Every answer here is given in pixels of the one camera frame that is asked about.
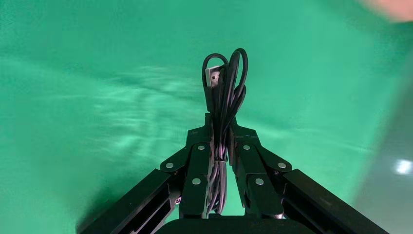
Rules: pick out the open brown cardboard box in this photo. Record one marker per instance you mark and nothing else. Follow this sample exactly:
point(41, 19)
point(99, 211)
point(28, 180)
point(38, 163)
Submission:
point(393, 8)

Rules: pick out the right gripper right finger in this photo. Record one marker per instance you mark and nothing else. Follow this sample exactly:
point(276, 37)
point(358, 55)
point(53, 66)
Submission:
point(251, 168)

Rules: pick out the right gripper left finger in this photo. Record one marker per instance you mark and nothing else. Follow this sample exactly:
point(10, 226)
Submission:
point(197, 168)

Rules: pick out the green table cloth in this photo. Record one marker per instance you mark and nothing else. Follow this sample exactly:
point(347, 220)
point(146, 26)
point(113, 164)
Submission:
point(96, 97)

